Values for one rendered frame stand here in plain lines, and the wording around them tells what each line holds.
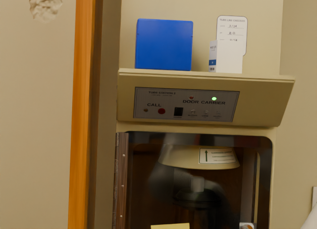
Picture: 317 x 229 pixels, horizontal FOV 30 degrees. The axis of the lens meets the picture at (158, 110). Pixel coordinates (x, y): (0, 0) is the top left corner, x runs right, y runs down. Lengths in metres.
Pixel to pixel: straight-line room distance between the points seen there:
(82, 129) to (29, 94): 0.55
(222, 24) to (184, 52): 0.15
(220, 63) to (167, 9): 0.16
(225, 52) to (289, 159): 0.64
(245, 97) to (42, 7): 0.71
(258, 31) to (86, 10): 0.35
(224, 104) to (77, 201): 0.32
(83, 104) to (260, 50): 0.37
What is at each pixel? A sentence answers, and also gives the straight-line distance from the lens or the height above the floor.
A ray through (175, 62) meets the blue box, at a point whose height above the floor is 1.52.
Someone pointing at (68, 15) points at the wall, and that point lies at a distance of 1.61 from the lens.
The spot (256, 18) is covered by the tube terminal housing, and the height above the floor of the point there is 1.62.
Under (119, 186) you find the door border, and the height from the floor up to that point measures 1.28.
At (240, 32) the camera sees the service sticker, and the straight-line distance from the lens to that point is 1.19.
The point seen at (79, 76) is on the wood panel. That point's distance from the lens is 1.08.
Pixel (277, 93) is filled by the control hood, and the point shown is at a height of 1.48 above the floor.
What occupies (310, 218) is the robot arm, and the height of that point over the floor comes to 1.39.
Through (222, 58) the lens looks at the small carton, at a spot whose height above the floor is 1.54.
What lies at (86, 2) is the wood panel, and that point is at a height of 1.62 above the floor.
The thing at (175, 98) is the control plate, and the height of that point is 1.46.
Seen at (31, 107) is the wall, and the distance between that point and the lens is 1.61.
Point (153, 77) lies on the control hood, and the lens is 1.05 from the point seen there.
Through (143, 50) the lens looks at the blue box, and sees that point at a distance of 1.06.
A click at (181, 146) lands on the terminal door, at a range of 1.16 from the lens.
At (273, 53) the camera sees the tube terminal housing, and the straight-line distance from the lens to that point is 1.20.
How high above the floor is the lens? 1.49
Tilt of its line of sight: 3 degrees down
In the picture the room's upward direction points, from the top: 3 degrees clockwise
